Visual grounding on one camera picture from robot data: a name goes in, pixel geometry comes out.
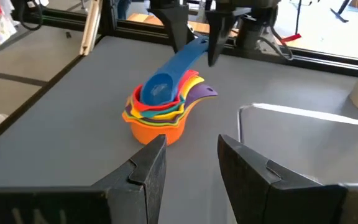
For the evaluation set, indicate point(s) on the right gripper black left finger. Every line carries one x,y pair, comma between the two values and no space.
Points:
129,199

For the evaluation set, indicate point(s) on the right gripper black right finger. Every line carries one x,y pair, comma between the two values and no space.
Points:
275,199

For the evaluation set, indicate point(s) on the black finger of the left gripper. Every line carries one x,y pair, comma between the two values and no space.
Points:
217,31
176,25

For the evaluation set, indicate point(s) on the red plastic measuring cup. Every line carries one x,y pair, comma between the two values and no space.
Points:
187,77

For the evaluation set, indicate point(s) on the yellow plastic measuring cup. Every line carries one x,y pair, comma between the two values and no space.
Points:
194,82

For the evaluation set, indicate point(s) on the blue plastic measuring cup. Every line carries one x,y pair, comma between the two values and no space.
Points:
166,81

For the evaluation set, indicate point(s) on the purple plastic measuring cup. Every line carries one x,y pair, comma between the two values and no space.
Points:
202,91

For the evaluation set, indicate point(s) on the green plastic measuring cup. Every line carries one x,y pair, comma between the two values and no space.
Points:
166,124

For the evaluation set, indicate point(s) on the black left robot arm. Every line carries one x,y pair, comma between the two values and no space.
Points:
253,31

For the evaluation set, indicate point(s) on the clear plastic basket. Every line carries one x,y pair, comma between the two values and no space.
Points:
306,146

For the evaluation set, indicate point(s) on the orange plastic measuring cup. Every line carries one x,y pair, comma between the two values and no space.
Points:
154,133

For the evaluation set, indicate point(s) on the wooden table side board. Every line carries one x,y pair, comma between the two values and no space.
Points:
138,18

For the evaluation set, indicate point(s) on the person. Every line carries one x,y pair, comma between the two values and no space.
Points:
123,7

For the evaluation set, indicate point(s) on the pale wooden slat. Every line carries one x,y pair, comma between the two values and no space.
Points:
90,28

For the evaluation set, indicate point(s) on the black tripod leg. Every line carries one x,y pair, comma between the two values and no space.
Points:
340,11

